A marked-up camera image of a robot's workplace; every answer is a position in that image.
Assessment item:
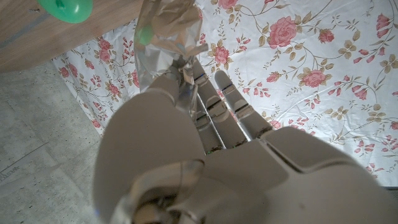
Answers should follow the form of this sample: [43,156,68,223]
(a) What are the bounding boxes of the floral print curtain backdrop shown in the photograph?
[51,0,398,187]

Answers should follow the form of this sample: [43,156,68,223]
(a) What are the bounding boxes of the aluminum foil sheet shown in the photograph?
[132,0,210,114]

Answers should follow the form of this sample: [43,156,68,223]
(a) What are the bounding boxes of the green ball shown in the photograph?
[36,0,94,24]

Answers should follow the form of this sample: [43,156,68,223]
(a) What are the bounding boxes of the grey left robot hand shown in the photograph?
[93,60,398,224]

